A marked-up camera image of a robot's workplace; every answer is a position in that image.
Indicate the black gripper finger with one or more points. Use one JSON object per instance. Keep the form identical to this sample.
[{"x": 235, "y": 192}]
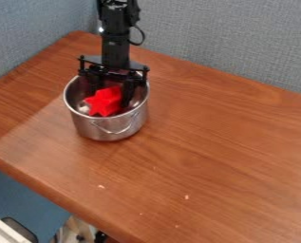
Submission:
[
  {"x": 95, "y": 83},
  {"x": 127, "y": 92}
]

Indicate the red cross-shaped block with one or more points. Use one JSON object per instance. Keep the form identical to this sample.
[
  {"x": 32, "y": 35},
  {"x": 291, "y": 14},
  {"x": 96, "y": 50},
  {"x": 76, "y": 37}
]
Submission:
[{"x": 104, "y": 102}]

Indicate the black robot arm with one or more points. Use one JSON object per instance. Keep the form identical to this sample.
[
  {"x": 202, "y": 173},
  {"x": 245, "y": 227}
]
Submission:
[{"x": 118, "y": 16}]

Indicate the metal pot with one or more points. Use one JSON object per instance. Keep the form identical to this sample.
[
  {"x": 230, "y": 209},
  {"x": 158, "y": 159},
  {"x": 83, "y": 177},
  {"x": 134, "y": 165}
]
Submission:
[{"x": 115, "y": 127}]

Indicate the wooden table leg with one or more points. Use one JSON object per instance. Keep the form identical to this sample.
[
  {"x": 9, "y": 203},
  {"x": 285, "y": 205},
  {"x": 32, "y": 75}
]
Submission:
[{"x": 75, "y": 231}]

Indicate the white striped object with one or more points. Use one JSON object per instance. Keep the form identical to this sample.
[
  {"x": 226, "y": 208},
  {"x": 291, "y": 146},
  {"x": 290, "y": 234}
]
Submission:
[{"x": 13, "y": 232}]

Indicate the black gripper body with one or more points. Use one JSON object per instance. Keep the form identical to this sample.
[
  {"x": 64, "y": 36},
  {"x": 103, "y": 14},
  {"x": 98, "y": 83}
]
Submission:
[{"x": 112, "y": 63}]

